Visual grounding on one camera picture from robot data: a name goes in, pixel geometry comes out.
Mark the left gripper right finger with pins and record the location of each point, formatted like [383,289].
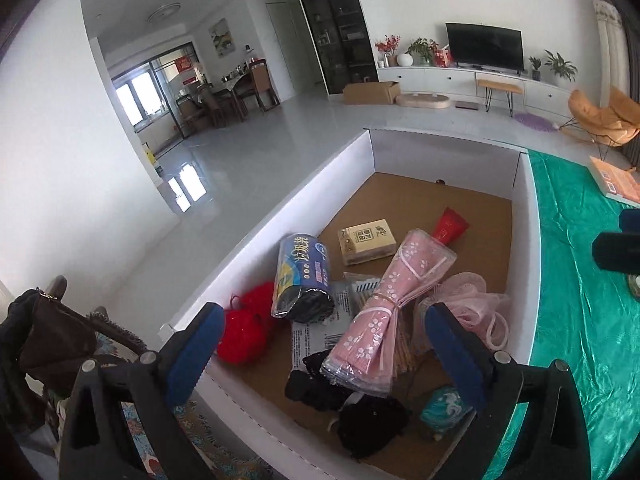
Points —
[553,440]

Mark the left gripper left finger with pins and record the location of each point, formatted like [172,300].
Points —
[97,443]

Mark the teal patterned pouch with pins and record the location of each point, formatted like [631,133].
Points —
[444,410]

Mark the pink mesh bath loofah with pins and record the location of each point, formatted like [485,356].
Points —
[477,310]

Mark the red foil packet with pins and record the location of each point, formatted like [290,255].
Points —
[450,227]

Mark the black fuzzy sequin scrunchie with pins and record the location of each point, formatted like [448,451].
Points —
[365,424]

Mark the red yarn ball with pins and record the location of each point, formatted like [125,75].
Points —
[248,326]

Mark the pink floral bag pack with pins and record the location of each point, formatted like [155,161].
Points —
[364,359]

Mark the beige card box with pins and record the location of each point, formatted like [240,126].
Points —
[366,242]

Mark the blue garbage bag roll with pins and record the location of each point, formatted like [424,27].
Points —
[302,291]

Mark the orange book on table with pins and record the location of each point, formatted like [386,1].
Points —
[615,183]

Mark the green satin tablecloth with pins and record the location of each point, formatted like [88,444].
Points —
[586,317]

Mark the orange lounge chair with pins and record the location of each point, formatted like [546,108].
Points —
[612,126]

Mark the white tv cabinet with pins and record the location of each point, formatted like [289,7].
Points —
[460,85]

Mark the green potted plant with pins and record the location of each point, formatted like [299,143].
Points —
[560,67]

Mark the small wooden bench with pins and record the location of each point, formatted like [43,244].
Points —
[492,86]

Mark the white cardboard box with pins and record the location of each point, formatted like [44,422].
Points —
[408,179]

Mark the black flat television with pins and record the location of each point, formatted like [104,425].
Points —
[484,45]

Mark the brown cardboard box floor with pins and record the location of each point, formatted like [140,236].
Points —
[372,93]

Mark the red flower vase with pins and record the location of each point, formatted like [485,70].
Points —
[388,47]

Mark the black display cabinet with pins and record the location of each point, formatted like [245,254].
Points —
[341,41]

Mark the dining table with chairs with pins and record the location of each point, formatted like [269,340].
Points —
[206,102]

